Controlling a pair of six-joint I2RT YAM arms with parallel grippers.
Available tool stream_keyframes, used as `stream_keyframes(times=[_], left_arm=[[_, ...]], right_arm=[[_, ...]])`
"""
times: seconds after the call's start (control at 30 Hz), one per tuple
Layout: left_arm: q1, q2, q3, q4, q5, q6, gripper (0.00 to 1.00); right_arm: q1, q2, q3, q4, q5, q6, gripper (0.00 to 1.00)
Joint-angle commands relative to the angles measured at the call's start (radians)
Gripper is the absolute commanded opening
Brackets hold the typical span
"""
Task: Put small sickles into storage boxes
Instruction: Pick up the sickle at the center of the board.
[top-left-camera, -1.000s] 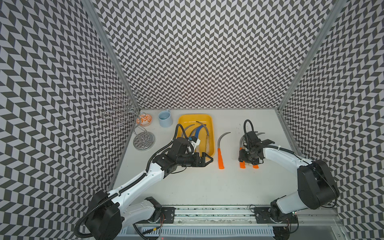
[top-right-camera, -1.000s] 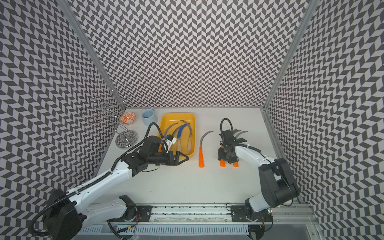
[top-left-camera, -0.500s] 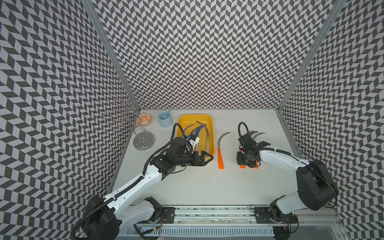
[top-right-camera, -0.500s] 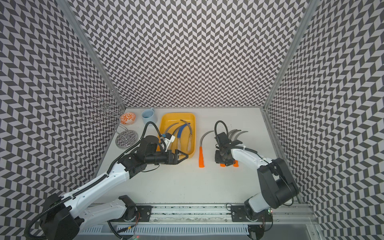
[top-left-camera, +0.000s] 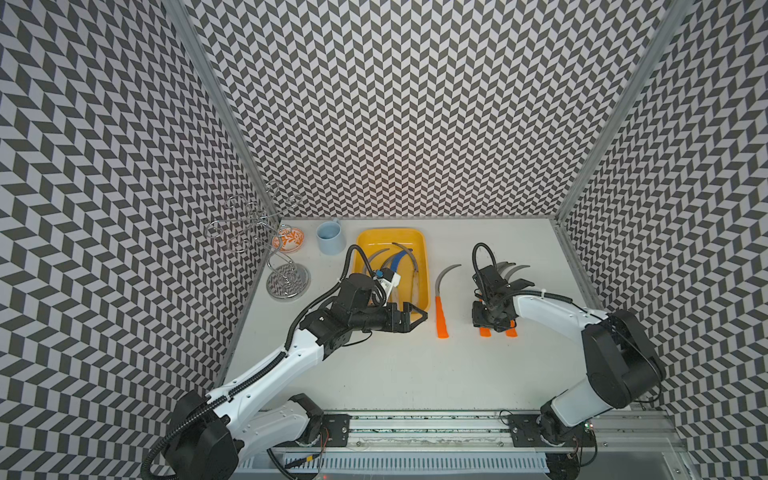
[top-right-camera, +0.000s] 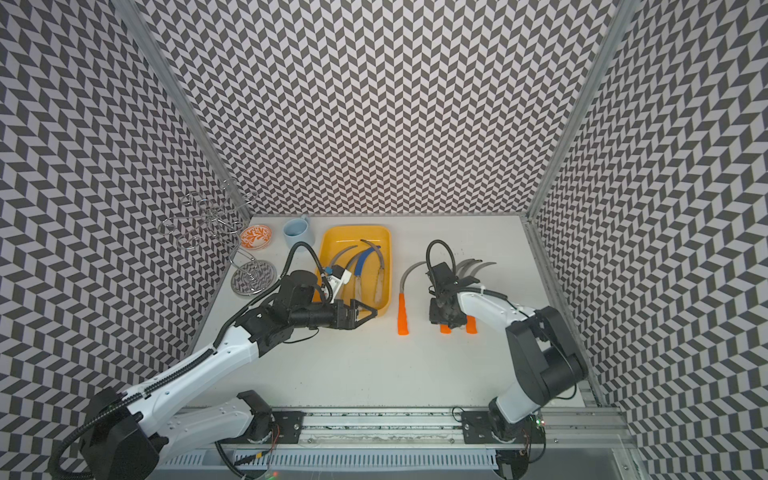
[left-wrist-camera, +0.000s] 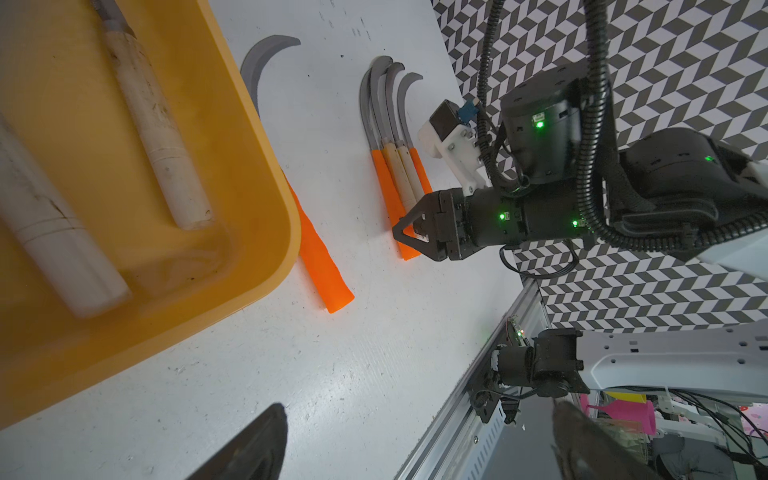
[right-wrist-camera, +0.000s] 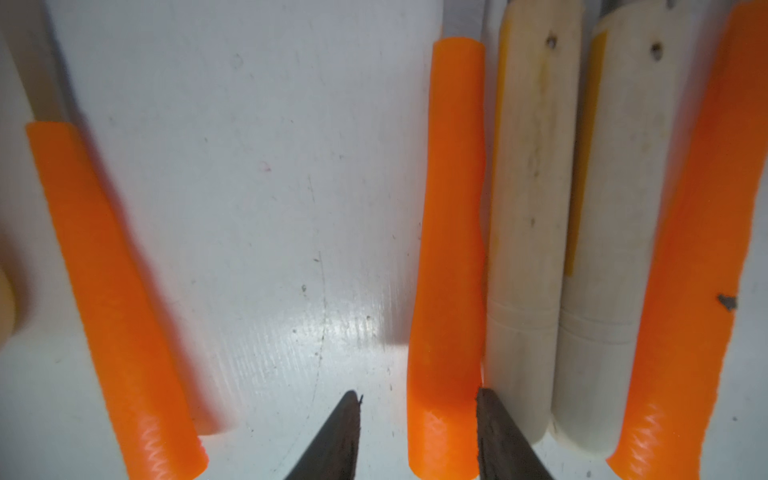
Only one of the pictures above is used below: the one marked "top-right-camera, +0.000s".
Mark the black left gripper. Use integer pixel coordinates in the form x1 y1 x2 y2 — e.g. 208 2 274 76
291 300 378 332

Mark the grey sickle wooden handle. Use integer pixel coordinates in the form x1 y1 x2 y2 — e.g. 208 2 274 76
359 238 386 305

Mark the blue sickle wooden handle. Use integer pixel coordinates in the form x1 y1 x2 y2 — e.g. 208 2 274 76
353 248 374 302

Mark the sickle wooden handle group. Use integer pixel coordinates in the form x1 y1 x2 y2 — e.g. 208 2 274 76
326 245 358 272

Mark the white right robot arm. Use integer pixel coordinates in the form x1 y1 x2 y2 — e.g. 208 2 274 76
427 262 588 442

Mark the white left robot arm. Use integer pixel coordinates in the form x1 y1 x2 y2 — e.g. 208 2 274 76
47 270 378 479

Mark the yellow plastic storage box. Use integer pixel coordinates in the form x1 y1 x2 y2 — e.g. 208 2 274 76
318 225 394 317

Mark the light blue ceramic cup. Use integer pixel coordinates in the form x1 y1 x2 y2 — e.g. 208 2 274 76
282 215 315 249

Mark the orange patterned white bowl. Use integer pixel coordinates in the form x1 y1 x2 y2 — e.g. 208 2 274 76
239 224 273 250

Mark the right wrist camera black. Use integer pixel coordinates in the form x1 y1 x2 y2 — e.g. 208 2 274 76
428 262 457 290

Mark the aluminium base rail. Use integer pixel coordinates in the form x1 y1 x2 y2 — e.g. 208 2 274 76
173 406 631 480

